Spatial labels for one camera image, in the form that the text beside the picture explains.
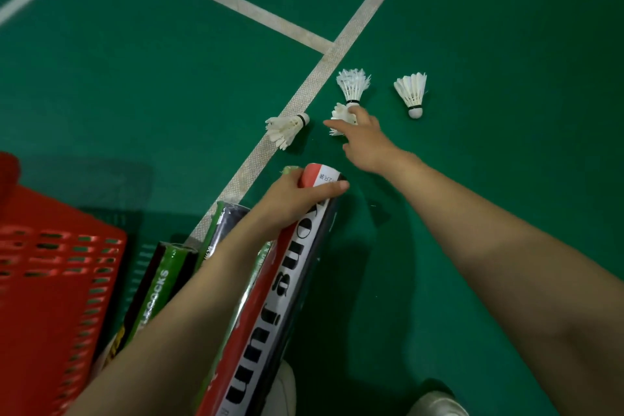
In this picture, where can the person's left hand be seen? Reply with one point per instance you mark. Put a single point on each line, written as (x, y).
(282, 201)

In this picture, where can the person's right hand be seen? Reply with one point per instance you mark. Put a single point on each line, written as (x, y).
(373, 145)

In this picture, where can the person's left thumb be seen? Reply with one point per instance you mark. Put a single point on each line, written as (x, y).
(329, 190)

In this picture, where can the person's right thumb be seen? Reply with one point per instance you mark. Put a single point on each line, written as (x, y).
(339, 125)

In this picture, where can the white feather shuttlecock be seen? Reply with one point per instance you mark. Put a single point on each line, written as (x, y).
(285, 130)
(341, 114)
(412, 91)
(353, 84)

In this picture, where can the red white black shuttlecock tube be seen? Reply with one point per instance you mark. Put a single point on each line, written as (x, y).
(273, 303)

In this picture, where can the person's left forearm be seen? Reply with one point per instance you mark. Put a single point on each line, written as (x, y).
(195, 313)

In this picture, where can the person's right forearm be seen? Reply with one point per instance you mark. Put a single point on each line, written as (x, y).
(507, 255)

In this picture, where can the black green shuttlecock tube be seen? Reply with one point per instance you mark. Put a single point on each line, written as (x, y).
(156, 294)
(222, 225)

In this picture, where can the person's white left shoe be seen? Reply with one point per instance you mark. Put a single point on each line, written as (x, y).
(283, 391)

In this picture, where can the person's white shoe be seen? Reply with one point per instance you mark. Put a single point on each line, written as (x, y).
(436, 405)
(283, 391)

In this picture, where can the person's white right shoe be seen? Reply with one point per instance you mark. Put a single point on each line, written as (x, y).
(436, 405)

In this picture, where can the red plastic basket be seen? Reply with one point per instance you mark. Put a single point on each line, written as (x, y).
(46, 294)

